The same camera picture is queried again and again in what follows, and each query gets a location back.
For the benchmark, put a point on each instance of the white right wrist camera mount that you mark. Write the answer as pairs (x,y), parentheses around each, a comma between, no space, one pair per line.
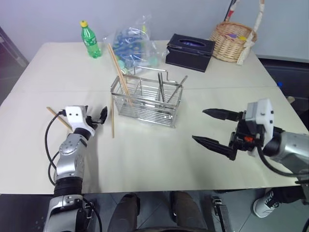
(265,113)

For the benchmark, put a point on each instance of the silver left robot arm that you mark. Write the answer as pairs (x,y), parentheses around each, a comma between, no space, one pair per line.
(68,159)

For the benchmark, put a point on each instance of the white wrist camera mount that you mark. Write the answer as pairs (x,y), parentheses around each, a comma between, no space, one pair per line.
(265,113)
(76,118)

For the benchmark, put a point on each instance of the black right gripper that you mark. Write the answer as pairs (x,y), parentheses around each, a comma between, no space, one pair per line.
(243,137)

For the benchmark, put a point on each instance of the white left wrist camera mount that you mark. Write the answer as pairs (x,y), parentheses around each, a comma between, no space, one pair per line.
(76,118)

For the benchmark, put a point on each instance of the grey cabinet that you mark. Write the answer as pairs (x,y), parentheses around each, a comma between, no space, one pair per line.
(10,55)

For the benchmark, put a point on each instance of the wooden chopstick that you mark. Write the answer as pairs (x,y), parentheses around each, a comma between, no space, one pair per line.
(52,112)
(112,116)
(119,72)
(122,73)

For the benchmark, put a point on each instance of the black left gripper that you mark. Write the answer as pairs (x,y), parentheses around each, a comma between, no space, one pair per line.
(92,122)

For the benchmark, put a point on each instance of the clear plastic bag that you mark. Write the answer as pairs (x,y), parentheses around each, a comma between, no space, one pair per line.
(135,43)

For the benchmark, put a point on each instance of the green plastic bottle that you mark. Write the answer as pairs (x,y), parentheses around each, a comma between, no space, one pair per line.
(91,41)

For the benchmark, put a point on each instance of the white sneaker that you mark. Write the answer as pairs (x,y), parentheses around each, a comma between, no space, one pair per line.
(264,205)

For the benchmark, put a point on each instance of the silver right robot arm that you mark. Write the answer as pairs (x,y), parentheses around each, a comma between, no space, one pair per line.
(289,147)

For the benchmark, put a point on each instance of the metal spoon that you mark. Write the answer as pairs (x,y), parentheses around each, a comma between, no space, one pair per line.
(161,87)
(177,88)

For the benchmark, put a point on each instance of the black tissue box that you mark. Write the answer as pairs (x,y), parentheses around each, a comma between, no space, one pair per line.
(189,52)

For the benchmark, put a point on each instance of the dark rounded shape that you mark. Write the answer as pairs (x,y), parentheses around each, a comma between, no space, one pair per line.
(124,212)
(187,210)

